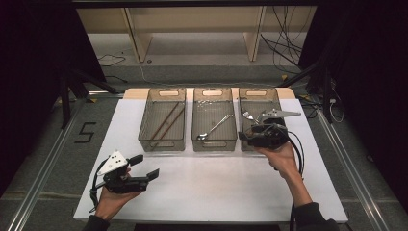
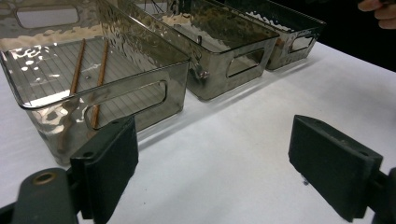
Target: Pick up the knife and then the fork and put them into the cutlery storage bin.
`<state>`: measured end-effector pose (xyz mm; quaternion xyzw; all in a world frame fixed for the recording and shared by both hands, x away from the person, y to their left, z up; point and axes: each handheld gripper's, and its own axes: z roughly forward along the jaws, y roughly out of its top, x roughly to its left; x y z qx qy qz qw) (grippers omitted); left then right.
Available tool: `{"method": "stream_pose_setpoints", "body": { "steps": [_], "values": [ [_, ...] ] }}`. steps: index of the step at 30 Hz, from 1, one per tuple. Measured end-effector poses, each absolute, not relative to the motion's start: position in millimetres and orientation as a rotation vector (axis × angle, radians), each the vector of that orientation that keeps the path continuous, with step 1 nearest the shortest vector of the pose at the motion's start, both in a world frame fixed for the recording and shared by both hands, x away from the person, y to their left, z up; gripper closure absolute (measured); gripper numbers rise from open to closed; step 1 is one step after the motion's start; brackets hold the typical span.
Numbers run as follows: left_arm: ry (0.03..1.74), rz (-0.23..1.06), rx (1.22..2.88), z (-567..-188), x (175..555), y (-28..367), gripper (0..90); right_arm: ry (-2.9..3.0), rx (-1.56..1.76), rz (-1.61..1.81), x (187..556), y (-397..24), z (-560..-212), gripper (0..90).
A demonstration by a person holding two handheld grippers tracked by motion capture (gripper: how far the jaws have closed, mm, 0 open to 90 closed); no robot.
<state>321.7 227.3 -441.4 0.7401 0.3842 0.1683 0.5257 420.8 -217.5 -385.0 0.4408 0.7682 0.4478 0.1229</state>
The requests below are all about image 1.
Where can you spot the black metal frame bar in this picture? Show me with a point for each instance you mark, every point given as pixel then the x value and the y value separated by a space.
pixel 192 3

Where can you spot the person's right hand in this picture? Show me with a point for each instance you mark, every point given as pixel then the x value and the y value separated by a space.
pixel 284 160

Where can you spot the black metal stand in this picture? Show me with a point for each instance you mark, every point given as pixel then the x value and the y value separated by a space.
pixel 326 93

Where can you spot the black tripod stand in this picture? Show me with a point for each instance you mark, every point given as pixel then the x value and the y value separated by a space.
pixel 65 102

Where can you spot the metal spoon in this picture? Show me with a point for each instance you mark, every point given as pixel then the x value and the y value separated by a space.
pixel 215 126

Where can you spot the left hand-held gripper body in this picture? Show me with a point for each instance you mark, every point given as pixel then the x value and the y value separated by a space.
pixel 120 184

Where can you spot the person's left hand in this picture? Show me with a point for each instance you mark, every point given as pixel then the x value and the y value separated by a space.
pixel 110 203

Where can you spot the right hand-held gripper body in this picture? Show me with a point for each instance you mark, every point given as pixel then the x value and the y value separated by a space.
pixel 269 136

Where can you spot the grey transparent plastic bin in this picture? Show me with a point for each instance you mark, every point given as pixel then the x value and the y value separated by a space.
pixel 256 99
pixel 150 112
pixel 211 106

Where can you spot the light wooden shelf unit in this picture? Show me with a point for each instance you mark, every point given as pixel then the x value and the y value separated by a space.
pixel 192 19

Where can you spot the black curtain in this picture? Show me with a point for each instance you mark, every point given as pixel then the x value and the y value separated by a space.
pixel 32 80
pixel 372 80

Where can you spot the aluminium floor rail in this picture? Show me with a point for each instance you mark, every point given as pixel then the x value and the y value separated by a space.
pixel 41 179
pixel 349 166

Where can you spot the white table sheet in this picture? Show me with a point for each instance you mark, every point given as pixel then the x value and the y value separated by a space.
pixel 208 186

